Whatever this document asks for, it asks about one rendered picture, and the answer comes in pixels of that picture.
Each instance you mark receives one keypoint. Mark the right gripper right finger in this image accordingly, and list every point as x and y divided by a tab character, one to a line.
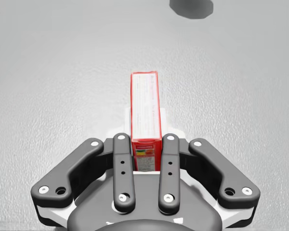
169	163

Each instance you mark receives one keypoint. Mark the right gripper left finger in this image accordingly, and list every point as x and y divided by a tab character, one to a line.
121	163

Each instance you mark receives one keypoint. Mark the red and white carton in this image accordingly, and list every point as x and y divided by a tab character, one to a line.
145	108

